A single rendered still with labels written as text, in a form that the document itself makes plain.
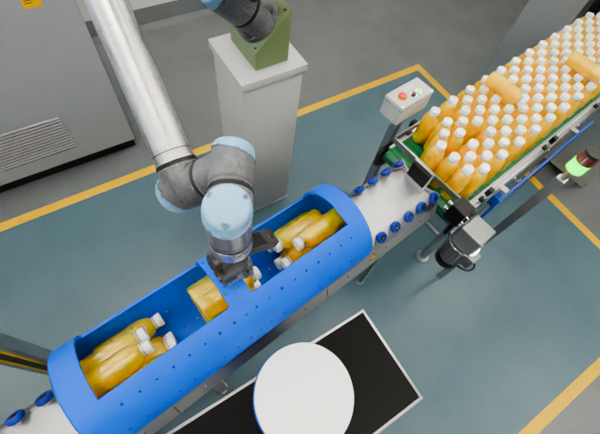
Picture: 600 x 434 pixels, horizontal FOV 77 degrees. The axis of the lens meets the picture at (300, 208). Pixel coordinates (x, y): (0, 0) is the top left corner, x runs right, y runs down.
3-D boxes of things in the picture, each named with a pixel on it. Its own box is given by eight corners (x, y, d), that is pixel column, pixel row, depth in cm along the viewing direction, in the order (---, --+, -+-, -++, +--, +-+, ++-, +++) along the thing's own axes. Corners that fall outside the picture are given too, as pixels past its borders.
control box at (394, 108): (379, 111, 165) (386, 94, 156) (409, 94, 172) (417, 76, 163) (395, 126, 161) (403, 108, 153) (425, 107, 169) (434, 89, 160)
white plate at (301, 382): (370, 376, 107) (369, 376, 108) (287, 324, 112) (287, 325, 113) (324, 479, 94) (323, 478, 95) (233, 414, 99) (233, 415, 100)
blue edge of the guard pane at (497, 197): (438, 242, 198) (490, 193, 155) (523, 172, 228) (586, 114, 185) (445, 250, 197) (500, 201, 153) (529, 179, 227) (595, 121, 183)
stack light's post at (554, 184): (436, 274, 238) (555, 177, 143) (439, 271, 240) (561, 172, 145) (440, 279, 237) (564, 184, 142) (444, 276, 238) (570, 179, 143)
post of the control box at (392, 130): (348, 215, 253) (395, 108, 167) (352, 212, 255) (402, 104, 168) (352, 219, 252) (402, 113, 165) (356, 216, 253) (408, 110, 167)
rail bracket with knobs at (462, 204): (437, 213, 153) (448, 200, 145) (448, 204, 156) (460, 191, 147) (454, 231, 150) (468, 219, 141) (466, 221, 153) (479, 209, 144)
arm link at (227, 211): (254, 179, 68) (252, 229, 63) (254, 212, 79) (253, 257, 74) (202, 178, 67) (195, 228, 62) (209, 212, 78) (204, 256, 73)
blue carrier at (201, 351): (83, 363, 110) (29, 339, 86) (312, 213, 143) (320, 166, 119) (125, 454, 99) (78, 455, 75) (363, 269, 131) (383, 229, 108)
